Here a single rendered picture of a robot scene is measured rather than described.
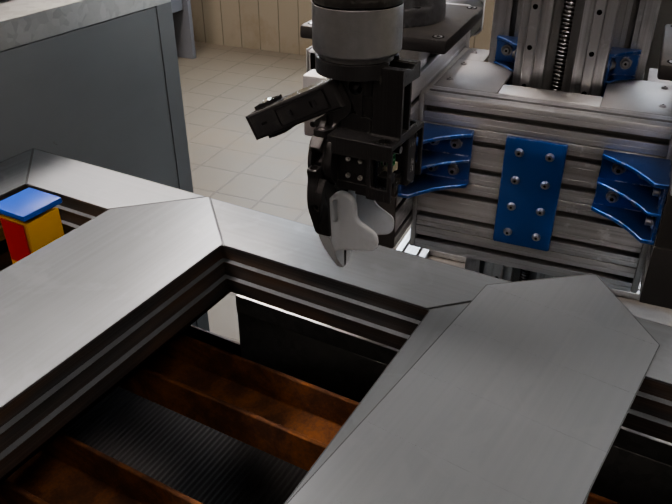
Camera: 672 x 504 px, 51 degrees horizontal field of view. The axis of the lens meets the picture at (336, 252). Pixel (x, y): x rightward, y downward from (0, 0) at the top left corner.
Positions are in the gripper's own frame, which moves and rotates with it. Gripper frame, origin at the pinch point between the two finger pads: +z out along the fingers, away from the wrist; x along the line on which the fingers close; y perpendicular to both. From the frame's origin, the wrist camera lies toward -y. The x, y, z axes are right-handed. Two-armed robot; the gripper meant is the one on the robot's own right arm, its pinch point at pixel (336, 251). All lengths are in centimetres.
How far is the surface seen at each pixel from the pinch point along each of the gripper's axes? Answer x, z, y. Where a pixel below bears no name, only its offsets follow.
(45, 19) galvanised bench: 23, -12, -62
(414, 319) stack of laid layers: 3.3, 7.9, 7.5
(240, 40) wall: 332, 82, -251
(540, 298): 10.5, 6.0, 18.6
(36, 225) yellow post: -3.1, 6.0, -40.8
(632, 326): 10.1, 6.1, 27.9
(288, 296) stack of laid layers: 2.7, 9.5, -7.7
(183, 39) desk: 295, 75, -267
